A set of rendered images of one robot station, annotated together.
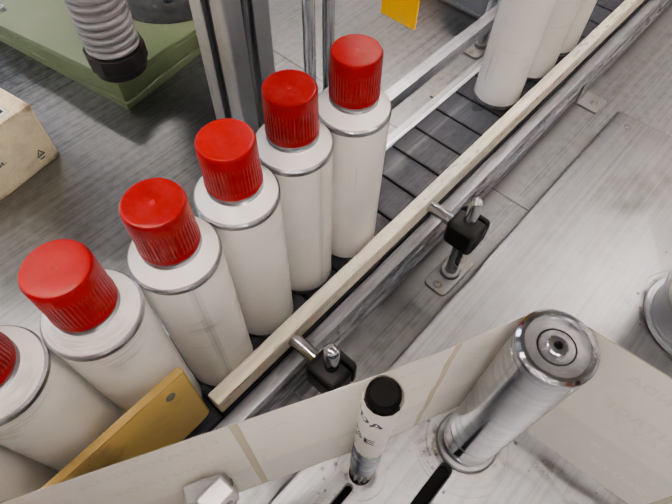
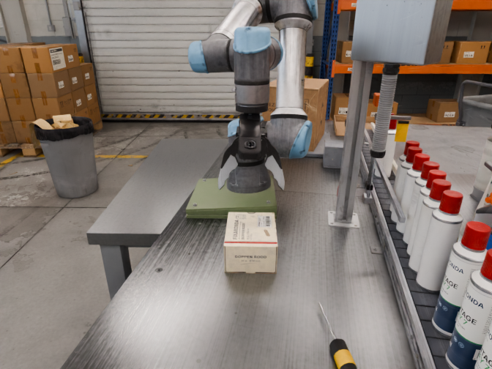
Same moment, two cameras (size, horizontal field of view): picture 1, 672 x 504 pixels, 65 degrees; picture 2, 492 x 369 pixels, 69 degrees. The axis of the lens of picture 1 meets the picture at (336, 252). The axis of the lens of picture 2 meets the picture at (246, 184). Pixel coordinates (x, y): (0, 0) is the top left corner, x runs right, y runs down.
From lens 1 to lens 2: 0.86 m
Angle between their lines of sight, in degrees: 40
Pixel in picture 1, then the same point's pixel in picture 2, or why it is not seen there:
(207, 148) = (423, 157)
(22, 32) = (217, 207)
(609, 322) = (473, 204)
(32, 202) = (285, 250)
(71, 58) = (250, 206)
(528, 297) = not seen: hidden behind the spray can
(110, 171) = (297, 233)
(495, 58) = (384, 162)
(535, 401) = not seen: outside the picture
